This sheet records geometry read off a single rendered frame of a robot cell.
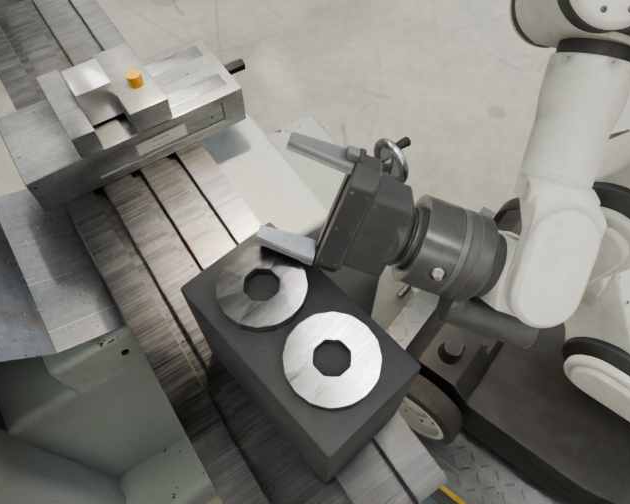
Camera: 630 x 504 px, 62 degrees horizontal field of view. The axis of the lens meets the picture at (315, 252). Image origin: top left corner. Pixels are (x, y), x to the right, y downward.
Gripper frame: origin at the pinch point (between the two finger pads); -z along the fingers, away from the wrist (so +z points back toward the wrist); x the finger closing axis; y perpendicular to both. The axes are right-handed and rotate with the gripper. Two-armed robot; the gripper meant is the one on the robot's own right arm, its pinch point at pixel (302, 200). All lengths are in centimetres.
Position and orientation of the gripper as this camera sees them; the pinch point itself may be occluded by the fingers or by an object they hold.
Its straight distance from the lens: 49.3
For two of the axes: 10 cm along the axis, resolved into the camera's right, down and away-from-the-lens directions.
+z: 9.4, 3.2, 1.2
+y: -1.0, 5.8, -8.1
